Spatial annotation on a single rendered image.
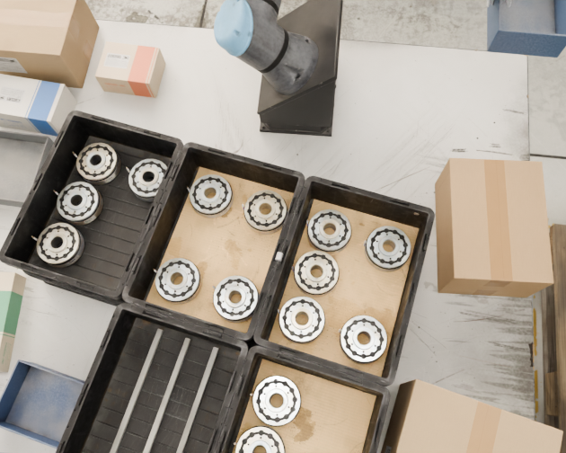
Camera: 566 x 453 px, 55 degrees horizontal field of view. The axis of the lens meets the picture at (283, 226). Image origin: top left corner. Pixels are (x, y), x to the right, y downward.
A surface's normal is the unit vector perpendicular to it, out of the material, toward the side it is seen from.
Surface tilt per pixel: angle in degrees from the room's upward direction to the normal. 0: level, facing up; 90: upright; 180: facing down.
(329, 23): 44
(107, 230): 0
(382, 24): 0
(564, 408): 0
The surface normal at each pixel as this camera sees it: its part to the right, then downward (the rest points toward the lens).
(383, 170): -0.04, -0.33
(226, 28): -0.73, -0.16
